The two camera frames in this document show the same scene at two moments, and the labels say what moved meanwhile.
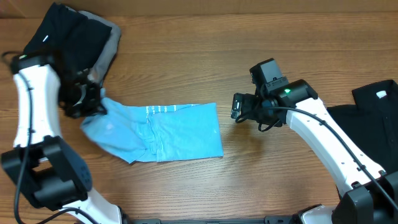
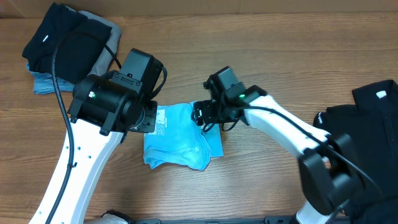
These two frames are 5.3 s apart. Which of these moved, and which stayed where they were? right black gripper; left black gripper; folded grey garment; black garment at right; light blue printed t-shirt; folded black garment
Moved: right black gripper; left black gripper; light blue printed t-shirt
Stayed: folded black garment; black garment at right; folded grey garment
